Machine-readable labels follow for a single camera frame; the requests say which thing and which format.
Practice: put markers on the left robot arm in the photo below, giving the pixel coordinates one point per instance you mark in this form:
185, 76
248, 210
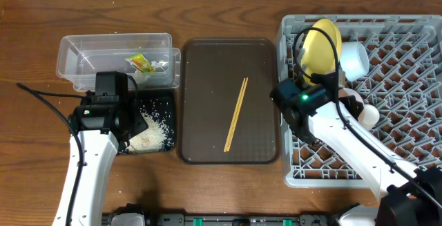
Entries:
100, 127

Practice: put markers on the white cup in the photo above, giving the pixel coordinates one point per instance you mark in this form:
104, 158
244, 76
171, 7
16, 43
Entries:
369, 117

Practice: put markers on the grey dishwasher rack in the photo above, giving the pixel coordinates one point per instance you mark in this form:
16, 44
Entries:
403, 83

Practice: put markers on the black waste tray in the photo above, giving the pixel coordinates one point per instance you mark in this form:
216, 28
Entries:
158, 95

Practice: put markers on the yellow plate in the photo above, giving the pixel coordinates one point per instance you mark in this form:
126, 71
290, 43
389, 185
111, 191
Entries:
318, 56

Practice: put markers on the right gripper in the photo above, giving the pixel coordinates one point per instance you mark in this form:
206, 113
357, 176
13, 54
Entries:
351, 106

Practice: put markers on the green orange snack wrapper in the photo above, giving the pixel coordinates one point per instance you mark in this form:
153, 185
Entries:
140, 63

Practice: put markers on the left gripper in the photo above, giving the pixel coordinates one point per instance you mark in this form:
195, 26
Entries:
141, 124

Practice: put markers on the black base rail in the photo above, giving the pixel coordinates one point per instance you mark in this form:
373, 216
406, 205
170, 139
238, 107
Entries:
134, 219

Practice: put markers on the white napkin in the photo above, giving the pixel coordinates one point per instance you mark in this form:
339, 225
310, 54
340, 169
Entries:
161, 67

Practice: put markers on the light blue bowl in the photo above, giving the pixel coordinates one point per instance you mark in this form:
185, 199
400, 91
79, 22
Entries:
352, 100

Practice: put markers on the white bowl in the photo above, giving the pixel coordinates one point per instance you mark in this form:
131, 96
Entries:
354, 60

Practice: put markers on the brown serving tray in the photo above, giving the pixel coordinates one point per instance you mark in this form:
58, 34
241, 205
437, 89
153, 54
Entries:
227, 114

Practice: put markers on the clear plastic bin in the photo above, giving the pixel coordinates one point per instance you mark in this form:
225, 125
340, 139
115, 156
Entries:
80, 57

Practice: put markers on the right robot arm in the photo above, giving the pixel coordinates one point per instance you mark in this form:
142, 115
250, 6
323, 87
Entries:
406, 194

